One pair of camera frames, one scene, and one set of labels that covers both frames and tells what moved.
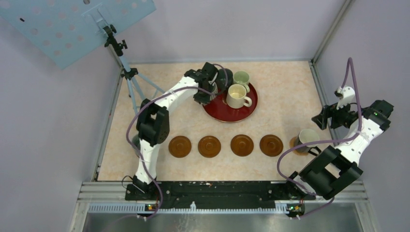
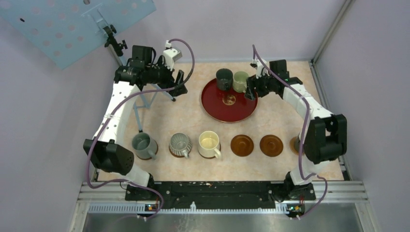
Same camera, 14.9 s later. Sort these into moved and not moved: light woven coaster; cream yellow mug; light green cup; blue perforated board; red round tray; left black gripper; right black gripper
Moved: right black gripper; cream yellow mug; left black gripper
Not moved: red round tray; light green cup; light woven coaster; blue perforated board
